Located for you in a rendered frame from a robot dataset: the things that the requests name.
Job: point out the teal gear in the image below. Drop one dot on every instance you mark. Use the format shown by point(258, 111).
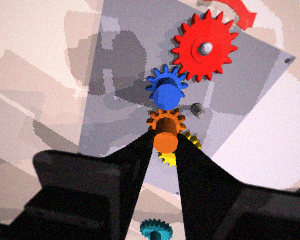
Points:
point(156, 230)

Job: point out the red curved arrow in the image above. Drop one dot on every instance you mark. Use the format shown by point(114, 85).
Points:
point(246, 18)

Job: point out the grey flat board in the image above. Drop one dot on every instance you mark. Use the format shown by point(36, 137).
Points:
point(136, 36)

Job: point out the blue gear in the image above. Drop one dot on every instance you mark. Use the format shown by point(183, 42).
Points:
point(166, 88)

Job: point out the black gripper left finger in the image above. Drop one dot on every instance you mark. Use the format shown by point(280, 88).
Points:
point(118, 176)

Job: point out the orange gear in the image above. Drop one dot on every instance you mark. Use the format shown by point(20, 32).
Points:
point(167, 125)

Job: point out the red gear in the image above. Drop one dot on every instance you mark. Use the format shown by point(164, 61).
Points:
point(206, 30)

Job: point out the yellow gear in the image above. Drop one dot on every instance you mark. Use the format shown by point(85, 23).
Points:
point(170, 157)

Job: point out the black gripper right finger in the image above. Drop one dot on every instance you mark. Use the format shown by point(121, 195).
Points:
point(212, 199)

